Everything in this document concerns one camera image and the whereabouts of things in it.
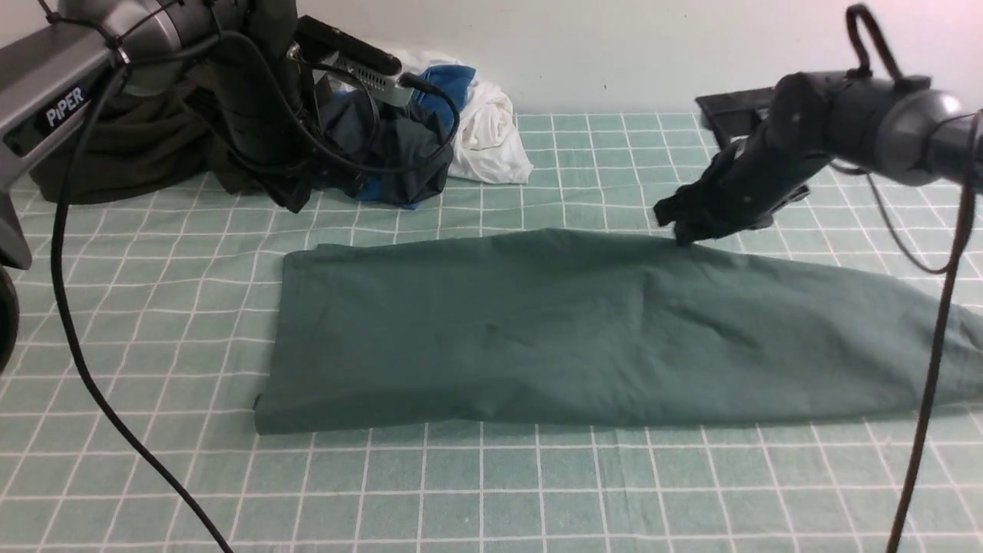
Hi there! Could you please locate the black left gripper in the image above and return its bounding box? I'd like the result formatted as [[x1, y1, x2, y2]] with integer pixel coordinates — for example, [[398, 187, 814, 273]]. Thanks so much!
[[206, 1, 312, 213]]

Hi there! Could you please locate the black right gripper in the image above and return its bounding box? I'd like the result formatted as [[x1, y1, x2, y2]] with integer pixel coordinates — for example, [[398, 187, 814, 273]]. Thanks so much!
[[653, 71, 856, 246]]

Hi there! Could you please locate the green long-sleeve top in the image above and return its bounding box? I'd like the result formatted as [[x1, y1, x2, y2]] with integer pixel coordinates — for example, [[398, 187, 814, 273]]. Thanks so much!
[[255, 230, 938, 435]]

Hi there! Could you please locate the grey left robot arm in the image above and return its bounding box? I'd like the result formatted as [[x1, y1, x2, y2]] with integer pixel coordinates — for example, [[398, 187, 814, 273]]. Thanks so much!
[[1, 1, 313, 365]]

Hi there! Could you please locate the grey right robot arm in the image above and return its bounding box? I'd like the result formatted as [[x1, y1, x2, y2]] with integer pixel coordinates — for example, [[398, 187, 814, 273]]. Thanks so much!
[[654, 72, 981, 245]]

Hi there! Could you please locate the dark olive crumpled garment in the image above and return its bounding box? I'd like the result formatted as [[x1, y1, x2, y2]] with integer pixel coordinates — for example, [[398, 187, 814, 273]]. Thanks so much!
[[70, 67, 260, 204]]

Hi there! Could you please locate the dark grey crumpled garment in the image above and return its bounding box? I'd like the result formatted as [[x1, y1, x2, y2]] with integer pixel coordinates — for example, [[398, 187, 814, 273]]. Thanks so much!
[[315, 91, 454, 210]]

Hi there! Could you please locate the blue crumpled garment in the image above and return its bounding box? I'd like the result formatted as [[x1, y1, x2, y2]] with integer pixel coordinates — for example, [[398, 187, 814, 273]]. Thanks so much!
[[354, 64, 476, 210]]

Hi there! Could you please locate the white crumpled garment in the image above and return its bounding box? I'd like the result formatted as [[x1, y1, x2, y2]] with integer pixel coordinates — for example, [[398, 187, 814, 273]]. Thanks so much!
[[393, 49, 534, 185]]

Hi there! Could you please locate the green checked tablecloth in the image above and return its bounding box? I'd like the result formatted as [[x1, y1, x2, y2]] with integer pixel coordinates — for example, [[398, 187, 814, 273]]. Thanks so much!
[[1, 113, 982, 552]]

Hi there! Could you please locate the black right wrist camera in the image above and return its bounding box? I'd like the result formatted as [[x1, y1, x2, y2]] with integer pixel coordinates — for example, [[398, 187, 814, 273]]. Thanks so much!
[[695, 88, 775, 148]]

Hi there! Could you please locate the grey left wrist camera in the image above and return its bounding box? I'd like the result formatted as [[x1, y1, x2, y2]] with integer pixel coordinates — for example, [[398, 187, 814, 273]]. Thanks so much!
[[295, 15, 413, 108]]

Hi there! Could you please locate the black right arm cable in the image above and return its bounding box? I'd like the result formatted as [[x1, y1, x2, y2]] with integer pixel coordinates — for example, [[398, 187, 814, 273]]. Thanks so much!
[[829, 4, 983, 553]]

